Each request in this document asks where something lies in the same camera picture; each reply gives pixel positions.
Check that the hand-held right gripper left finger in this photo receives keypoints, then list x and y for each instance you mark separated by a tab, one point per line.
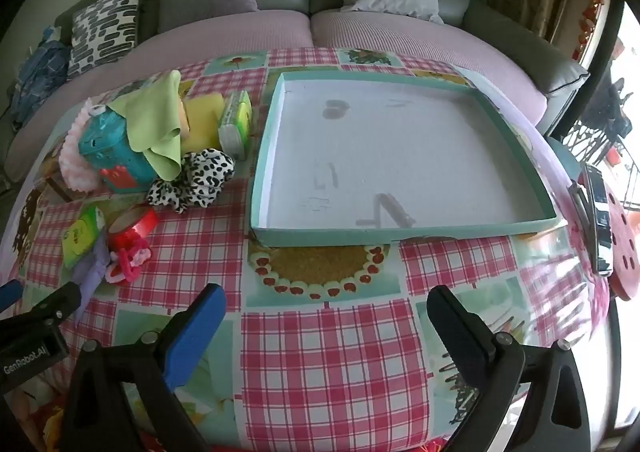
195	337

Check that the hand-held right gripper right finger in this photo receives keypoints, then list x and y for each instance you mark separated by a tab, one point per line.
457	332

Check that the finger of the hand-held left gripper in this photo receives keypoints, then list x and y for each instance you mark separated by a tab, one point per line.
57	304
10	294

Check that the green tissue packet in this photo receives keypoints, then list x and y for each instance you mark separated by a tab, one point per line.
80	237
237	117

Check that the pink red hair clip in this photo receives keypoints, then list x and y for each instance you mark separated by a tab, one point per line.
127	264

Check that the red tape roll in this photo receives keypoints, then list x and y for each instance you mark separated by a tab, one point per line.
140	227

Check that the pink fluffy cloth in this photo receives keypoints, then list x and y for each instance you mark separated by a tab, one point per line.
70	162

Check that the teal shallow box tray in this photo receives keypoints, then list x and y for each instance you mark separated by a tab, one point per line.
400	142

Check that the green microfiber cloth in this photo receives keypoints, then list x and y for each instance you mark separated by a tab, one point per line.
150	117

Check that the checked printed tablecloth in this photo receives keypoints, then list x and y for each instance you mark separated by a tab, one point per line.
325	357

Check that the teal printed pouch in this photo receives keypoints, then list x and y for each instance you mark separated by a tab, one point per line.
115	157

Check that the leopard print scrunchie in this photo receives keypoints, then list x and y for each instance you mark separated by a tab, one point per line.
200	172

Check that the metal phone stand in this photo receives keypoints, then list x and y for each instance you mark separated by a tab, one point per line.
577	197

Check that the smartphone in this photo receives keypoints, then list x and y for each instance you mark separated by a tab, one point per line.
597	217

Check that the red stool with holes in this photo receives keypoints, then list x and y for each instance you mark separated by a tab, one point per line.
625	242

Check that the dark green chair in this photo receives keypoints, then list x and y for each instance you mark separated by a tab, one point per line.
560	152

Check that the blue denim garment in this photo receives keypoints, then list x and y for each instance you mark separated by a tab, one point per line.
40	77

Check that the yellow sponge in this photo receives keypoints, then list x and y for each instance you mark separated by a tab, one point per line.
205	114

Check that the black metal railing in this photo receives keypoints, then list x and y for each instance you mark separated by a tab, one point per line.
585	137

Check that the white black patterned pillow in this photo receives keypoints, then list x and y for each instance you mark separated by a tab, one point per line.
105	27

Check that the pink sofa cover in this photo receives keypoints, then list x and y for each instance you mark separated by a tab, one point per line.
225	37

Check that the red hanging decoration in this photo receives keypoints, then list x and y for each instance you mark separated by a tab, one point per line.
592	7

